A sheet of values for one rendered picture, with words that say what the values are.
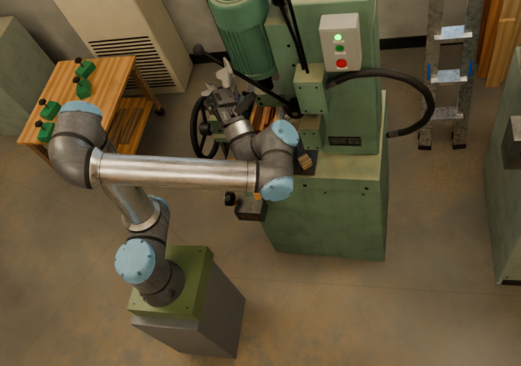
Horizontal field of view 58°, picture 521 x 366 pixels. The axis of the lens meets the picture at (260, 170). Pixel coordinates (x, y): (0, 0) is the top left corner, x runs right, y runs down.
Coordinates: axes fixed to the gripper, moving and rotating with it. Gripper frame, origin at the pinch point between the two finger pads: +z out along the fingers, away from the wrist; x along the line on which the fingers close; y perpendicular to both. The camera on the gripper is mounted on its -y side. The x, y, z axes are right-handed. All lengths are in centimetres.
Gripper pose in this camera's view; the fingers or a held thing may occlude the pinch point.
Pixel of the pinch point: (216, 69)
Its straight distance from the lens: 156.8
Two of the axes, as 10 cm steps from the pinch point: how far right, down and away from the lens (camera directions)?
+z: -4.1, -9.0, 1.7
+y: -7.9, 2.5, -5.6
